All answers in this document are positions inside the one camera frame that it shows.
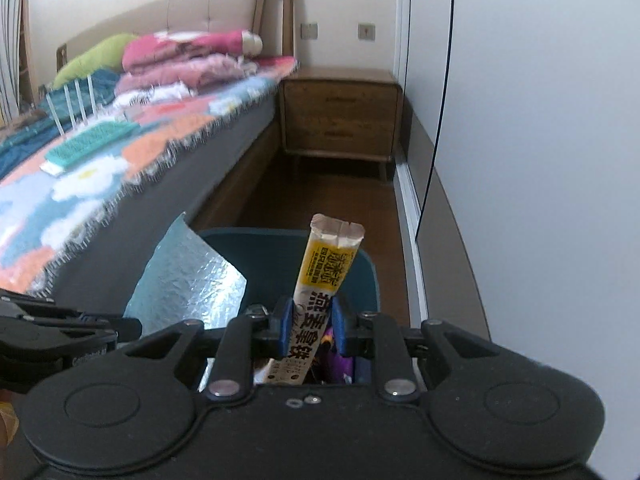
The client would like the white wardrobe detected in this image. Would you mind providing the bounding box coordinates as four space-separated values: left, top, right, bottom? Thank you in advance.
395 0 640 361

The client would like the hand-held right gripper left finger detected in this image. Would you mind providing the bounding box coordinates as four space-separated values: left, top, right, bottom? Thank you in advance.
122 296 296 403

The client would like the beige upholstered headboard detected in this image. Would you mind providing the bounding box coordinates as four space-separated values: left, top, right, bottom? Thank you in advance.
55 0 296 77

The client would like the teal quilt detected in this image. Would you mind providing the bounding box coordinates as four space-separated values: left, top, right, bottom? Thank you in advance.
0 67 123 177

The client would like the teal trash bin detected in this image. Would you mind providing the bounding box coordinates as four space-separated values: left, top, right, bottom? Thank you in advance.
197 227 382 387

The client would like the teal grid tray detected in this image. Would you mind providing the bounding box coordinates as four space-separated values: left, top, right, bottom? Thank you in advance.
42 120 139 178

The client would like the grey mattress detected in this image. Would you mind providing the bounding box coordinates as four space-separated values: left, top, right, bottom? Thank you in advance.
30 95 281 313

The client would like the striped curtain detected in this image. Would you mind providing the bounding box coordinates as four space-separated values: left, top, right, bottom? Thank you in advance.
0 0 27 126

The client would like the white printed shirt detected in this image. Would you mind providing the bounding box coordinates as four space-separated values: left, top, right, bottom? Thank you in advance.
112 84 199 109

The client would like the bed with floral blanket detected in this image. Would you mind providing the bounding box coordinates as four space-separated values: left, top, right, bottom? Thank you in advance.
0 57 301 288

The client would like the pink plush blanket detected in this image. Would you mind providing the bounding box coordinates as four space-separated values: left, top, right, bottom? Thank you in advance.
122 30 264 74

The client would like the purple chip bag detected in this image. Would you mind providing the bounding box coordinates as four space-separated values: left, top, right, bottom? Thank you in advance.
320 327 374 387

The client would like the wooden nightstand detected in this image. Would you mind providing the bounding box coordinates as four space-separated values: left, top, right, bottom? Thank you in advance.
279 67 403 182

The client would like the teal foil wrapper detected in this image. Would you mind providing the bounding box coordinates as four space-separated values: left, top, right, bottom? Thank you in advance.
122 212 249 334

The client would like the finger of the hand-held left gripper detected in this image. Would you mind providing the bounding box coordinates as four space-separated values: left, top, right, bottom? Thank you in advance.
0 316 144 350
0 287 101 332

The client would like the wooden bed frame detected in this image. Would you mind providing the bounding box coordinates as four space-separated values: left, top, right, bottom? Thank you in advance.
192 0 297 242

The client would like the yellow white stick sachet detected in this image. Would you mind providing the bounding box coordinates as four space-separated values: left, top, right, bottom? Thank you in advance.
267 213 367 387

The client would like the green pillow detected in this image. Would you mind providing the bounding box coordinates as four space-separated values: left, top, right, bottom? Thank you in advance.
52 34 139 89

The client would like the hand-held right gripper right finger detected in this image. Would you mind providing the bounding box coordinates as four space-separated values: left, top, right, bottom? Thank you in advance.
331 296 493 403

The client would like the light pink folded garment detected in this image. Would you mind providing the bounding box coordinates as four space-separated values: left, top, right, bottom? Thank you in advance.
115 55 259 97

